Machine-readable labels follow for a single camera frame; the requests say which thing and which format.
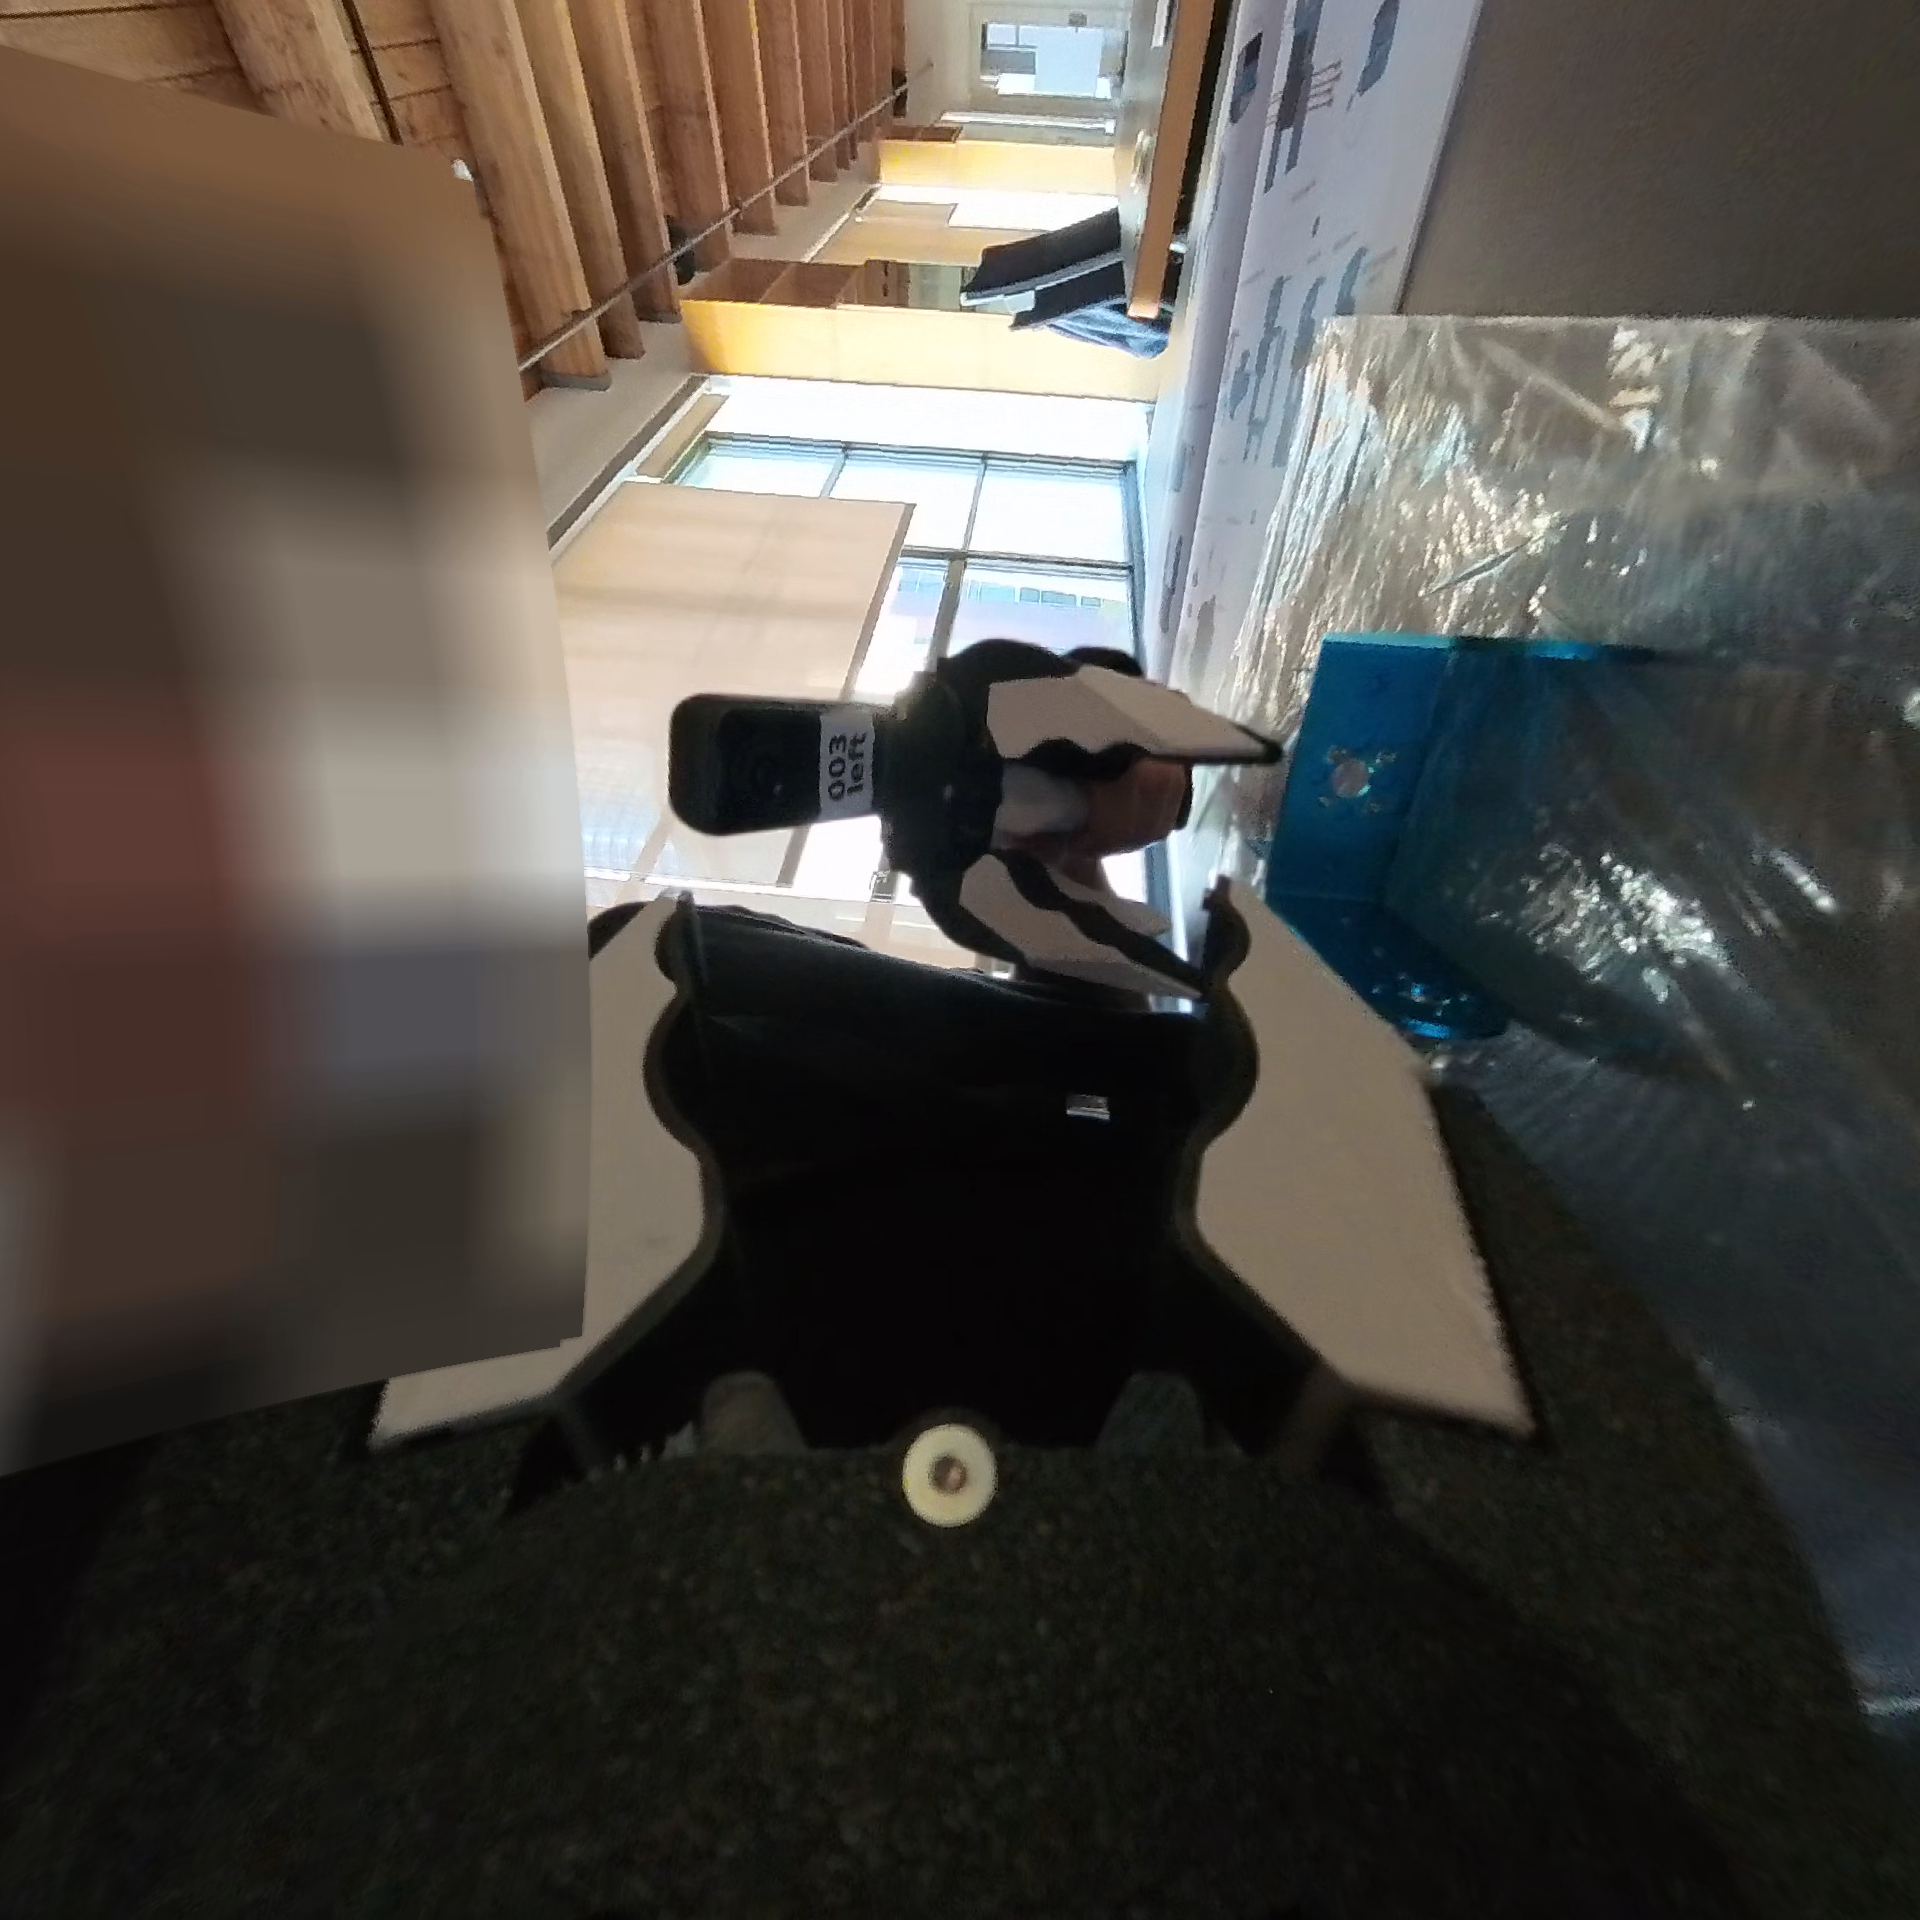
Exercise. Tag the clear plastic bag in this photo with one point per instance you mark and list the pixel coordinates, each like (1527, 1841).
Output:
(1651, 523)

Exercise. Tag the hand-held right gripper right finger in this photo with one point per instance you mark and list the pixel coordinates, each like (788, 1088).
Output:
(1349, 1201)

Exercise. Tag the person's left hand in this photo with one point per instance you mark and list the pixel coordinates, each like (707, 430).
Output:
(1138, 808)

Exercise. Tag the wooden table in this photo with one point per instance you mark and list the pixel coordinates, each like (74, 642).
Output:
(1172, 149)

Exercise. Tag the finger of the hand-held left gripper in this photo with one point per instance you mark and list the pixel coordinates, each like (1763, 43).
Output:
(1155, 716)
(1119, 942)

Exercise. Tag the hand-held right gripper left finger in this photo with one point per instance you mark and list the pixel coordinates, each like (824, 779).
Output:
(623, 1170)

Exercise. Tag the large window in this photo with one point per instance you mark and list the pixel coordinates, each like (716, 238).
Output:
(1037, 509)

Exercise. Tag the beige roller blind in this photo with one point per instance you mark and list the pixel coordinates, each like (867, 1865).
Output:
(720, 675)

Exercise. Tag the blue metal bracket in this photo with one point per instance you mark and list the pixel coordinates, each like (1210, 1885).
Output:
(1395, 838)

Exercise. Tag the white assembly instruction booklet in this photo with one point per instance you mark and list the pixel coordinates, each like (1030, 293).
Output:
(1349, 195)

